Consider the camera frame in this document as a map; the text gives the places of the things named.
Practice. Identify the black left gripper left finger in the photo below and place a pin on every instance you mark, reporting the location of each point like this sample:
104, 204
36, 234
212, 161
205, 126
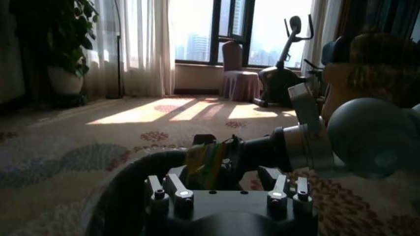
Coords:
177, 186

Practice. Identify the black arched floor lamp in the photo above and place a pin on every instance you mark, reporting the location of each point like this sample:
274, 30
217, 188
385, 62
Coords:
118, 61

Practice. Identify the blue rounded cushion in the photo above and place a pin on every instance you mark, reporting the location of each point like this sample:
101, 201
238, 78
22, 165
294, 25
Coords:
332, 50

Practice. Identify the yellow green snack packet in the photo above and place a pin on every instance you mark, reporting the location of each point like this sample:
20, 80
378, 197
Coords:
204, 164

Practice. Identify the dark window frame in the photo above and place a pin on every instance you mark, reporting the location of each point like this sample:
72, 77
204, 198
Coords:
221, 32

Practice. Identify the white round plant pot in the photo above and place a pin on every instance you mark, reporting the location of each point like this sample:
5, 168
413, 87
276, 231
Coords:
65, 79

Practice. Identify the green leafy potted plant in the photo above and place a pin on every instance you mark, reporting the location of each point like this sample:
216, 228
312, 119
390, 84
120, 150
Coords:
54, 32

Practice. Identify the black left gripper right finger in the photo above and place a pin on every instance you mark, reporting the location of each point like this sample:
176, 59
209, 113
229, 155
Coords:
278, 186

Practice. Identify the dark plant pot stand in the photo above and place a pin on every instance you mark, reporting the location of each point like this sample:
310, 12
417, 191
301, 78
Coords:
68, 99

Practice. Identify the sheer white curtain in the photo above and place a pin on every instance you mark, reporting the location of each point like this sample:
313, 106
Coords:
144, 46
320, 32

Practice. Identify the black round trash bin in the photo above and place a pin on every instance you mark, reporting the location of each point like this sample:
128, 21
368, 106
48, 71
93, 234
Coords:
130, 177

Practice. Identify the chair with pink cover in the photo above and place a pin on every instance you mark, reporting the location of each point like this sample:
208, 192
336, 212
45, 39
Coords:
237, 76

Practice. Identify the dark brown drape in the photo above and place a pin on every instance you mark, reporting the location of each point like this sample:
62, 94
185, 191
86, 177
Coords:
377, 14

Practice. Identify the black exercise bike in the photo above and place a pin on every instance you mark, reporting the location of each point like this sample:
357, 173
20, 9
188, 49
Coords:
278, 78

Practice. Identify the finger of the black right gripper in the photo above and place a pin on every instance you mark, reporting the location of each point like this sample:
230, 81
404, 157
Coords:
204, 138
228, 164

